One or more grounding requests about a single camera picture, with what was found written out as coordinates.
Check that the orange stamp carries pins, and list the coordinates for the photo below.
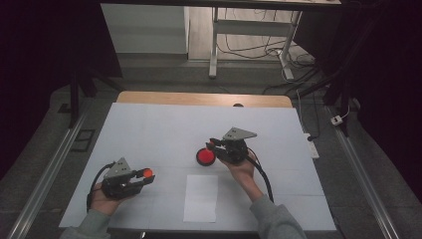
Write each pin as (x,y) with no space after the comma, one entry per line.
(146,173)

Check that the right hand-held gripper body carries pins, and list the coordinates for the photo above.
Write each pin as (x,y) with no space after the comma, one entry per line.
(235,146)

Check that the white metal desk frame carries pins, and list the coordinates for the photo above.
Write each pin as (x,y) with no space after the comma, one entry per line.
(249,27)

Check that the small white adapter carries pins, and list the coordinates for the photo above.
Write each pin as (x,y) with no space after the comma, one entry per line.
(336,120)

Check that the white paper sheet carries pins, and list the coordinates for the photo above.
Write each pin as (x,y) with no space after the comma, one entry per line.
(200,199)

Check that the large white table cover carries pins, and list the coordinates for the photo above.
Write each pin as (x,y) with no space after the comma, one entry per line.
(159,132)

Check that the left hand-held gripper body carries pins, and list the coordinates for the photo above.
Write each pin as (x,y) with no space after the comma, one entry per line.
(117,181)

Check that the round red ink pad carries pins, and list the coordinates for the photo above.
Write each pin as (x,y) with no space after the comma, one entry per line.
(205,156)

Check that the white power strip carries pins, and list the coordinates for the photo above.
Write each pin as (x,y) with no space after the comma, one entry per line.
(312,146)

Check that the dark round table grommet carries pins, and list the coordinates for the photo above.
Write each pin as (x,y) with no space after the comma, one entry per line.
(238,105)

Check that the black stand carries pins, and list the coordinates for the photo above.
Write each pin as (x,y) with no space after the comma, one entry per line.
(75,96)
(338,83)

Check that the person's right hand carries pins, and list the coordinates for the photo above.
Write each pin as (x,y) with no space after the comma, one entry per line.
(242,171)

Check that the person's left hand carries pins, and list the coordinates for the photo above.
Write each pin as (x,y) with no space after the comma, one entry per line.
(106,202)

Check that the aluminium floor rail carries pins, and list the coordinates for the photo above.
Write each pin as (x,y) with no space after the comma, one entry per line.
(46,172)
(365,179)

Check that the wooden table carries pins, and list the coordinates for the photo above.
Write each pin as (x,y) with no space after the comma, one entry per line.
(199,99)

